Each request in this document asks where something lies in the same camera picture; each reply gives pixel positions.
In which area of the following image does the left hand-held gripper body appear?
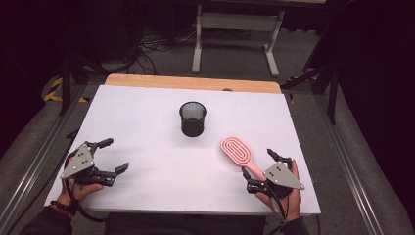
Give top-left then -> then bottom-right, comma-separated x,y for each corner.
60,144 -> 117,189

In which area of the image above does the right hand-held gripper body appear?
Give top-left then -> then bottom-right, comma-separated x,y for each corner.
247,161 -> 306,201

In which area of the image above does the pink hairbrush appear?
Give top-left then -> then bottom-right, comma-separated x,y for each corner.
220,136 -> 267,182

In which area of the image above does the black mesh pen holder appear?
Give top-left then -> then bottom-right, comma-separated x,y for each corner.
178,100 -> 208,138

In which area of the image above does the person's left hand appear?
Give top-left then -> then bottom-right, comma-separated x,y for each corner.
58,143 -> 105,207

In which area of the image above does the person's right hand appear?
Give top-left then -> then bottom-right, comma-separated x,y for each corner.
254,159 -> 303,223

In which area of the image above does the white board sheet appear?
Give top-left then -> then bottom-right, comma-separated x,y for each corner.
43,84 -> 322,216

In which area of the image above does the yellow black hazard tape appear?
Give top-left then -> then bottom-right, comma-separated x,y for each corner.
286,75 -> 298,106
43,75 -> 91,104

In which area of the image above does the black tripod stand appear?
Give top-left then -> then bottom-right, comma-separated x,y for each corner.
58,52 -> 111,118
281,60 -> 341,125

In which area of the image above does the person's lap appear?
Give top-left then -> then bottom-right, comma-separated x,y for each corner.
104,211 -> 267,235

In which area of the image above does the wooden table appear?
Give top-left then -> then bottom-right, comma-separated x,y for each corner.
104,73 -> 283,95

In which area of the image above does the right hand-held gripper cable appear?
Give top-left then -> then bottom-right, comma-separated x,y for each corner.
269,191 -> 292,227

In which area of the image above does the hand-held gripper cable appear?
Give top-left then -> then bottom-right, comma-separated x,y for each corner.
63,178 -> 110,224
269,191 -> 292,227

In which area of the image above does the aluminium floor rail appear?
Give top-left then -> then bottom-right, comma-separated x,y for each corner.
0,83 -> 90,231
312,93 -> 386,235

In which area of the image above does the dark beaded bracelet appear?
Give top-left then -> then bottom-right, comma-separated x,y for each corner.
48,199 -> 78,218

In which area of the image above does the left hand-held gripper cable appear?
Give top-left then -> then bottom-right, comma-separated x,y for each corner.
63,178 -> 110,224

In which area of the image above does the bundle of black floor cables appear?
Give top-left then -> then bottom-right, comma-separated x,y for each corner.
128,27 -> 199,76

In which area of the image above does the grey metal table frame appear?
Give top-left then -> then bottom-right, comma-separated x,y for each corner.
191,0 -> 287,78

